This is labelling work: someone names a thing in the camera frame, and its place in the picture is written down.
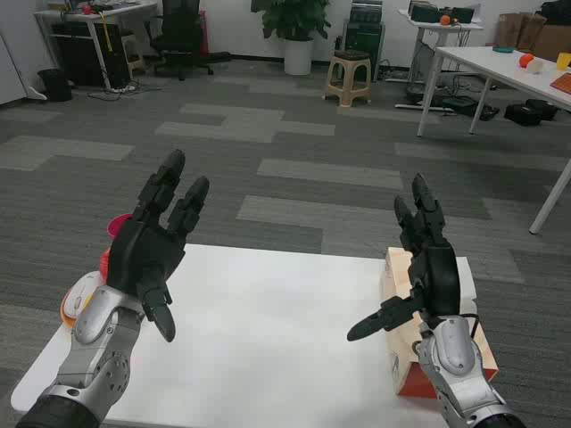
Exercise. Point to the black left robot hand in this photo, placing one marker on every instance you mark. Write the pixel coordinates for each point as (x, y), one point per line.
(143, 254)

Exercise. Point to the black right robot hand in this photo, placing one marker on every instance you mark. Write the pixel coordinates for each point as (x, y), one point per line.
(439, 276)

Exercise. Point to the orange wood-print tissue box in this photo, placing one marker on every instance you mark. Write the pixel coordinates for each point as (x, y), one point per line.
(401, 352)

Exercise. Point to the brown cardboard box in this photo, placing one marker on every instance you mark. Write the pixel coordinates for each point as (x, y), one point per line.
(553, 42)

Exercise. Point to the black wide box device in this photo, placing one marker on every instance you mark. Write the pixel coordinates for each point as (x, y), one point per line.
(455, 15)

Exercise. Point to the red apple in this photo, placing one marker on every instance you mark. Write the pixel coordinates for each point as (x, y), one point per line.
(105, 265)

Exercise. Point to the pink plastic cup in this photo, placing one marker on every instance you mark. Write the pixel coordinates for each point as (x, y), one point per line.
(117, 223)

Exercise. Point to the white computer mouse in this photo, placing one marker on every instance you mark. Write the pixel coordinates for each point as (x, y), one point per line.
(82, 290)

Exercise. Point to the orange round plate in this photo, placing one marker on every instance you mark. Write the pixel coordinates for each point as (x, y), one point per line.
(67, 320)

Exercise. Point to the white power strip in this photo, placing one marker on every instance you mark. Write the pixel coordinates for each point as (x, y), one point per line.
(124, 88)

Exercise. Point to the black flat case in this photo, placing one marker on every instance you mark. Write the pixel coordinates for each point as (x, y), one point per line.
(464, 107)

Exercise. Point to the black soft bag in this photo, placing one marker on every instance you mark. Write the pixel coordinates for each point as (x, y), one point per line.
(531, 112)

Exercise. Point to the black trash bin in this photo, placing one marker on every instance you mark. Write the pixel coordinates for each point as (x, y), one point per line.
(55, 84)

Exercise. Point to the small wooden stool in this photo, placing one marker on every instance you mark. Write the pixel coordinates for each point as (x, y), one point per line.
(132, 53)

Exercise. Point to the black cabinet under desk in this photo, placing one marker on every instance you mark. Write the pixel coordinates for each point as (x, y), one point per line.
(80, 53)

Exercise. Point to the large white office desk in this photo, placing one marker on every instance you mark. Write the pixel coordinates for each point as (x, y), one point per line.
(490, 62)

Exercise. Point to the orange flat tray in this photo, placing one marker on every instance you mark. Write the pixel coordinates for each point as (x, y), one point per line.
(563, 84)

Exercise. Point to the white cabinet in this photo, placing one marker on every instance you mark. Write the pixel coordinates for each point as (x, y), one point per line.
(9, 67)

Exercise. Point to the black office chair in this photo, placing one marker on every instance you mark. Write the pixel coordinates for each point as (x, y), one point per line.
(178, 22)

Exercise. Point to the teal shallow dish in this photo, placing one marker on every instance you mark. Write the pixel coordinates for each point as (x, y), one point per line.
(502, 49)

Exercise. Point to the beige plastic stool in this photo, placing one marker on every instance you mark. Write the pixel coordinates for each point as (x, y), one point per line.
(348, 55)

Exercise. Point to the white cluttered desk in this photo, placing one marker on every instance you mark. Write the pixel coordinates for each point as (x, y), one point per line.
(125, 9)

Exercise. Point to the yellow cup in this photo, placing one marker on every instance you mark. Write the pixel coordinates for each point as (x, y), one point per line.
(563, 61)

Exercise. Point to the black equipment rack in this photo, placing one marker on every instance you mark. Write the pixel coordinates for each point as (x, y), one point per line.
(363, 40)

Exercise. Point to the potted plant white pot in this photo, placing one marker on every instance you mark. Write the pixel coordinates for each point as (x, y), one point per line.
(298, 53)

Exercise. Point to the small orange ball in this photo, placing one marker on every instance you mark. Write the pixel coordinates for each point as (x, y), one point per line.
(444, 19)

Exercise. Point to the brown paper bags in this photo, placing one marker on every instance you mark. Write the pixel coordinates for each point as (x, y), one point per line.
(517, 31)

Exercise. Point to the black backpack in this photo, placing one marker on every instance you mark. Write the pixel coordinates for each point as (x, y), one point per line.
(555, 12)

